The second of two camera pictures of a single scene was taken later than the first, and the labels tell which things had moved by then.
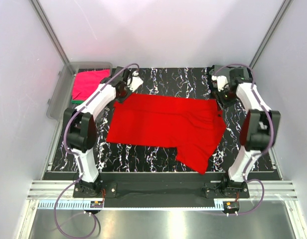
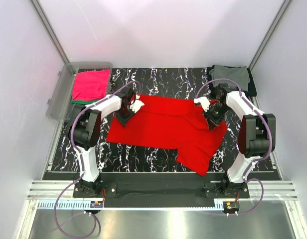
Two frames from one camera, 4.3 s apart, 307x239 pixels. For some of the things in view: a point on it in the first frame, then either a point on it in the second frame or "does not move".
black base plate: [162, 189] does not move
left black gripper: [129, 92] → [124, 121]
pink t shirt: [83, 81] does not move
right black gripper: [218, 95] → [213, 123]
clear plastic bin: [62, 99] does not move
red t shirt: [192, 123] does not move
